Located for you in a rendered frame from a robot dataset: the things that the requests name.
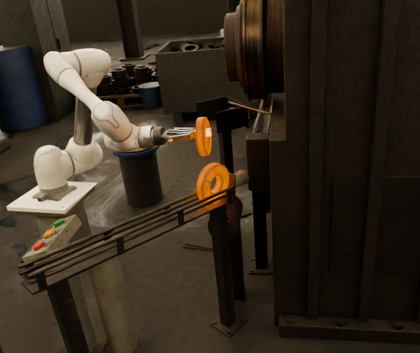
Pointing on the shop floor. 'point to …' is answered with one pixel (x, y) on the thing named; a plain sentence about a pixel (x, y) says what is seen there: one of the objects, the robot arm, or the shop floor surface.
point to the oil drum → (13, 87)
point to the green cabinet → (38, 43)
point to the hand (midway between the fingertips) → (202, 132)
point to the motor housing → (234, 211)
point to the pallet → (125, 84)
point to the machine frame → (360, 172)
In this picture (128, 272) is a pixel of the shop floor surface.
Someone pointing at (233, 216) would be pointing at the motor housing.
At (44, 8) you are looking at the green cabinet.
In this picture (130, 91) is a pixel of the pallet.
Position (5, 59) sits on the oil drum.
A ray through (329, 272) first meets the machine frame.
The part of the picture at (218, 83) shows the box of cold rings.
